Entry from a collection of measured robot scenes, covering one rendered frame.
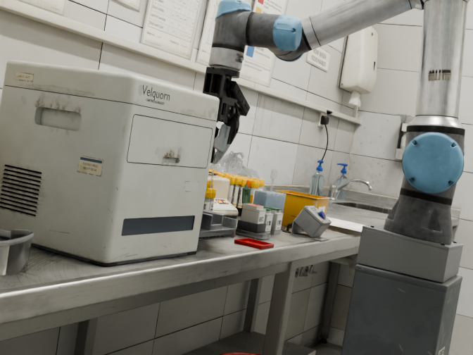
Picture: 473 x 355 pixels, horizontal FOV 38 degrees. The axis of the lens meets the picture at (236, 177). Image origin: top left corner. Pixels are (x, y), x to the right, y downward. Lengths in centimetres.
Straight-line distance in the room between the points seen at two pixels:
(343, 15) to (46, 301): 98
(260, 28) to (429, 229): 57
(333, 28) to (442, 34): 28
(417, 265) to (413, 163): 24
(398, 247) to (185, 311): 131
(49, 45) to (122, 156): 83
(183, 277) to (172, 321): 140
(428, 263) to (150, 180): 66
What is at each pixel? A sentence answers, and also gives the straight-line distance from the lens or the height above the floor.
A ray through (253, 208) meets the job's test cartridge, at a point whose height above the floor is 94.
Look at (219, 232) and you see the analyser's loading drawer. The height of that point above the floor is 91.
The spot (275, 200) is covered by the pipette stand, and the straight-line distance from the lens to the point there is 188.
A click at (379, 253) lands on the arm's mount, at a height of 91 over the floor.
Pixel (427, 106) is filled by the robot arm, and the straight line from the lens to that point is 142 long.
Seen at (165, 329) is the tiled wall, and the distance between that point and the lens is 257.
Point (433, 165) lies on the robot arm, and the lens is 139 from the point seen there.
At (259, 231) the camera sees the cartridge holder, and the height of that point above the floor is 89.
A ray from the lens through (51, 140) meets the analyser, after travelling 114.
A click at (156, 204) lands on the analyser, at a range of 115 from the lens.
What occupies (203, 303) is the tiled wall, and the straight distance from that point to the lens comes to 277.
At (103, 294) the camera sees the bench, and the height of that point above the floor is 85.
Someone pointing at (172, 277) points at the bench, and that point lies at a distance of 117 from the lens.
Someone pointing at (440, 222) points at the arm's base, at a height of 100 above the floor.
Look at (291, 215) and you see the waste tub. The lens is 198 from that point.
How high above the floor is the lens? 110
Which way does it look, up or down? 3 degrees down
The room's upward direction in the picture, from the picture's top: 9 degrees clockwise
